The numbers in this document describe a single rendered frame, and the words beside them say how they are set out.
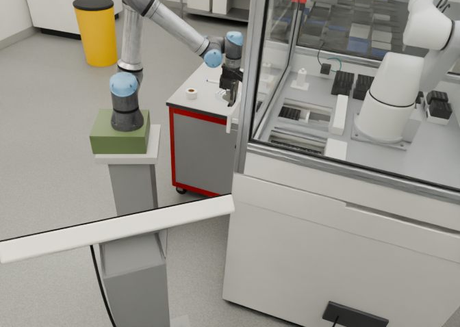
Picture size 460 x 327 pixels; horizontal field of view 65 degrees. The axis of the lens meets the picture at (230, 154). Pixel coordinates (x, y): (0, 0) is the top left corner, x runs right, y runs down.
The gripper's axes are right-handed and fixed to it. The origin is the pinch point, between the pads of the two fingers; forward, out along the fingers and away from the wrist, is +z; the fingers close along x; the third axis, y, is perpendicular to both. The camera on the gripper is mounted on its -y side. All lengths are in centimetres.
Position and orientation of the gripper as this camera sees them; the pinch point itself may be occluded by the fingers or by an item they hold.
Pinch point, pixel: (233, 102)
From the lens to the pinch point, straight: 185.6
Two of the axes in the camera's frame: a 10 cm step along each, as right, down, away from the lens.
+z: -0.7, 7.8, 6.2
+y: -9.5, -2.4, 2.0
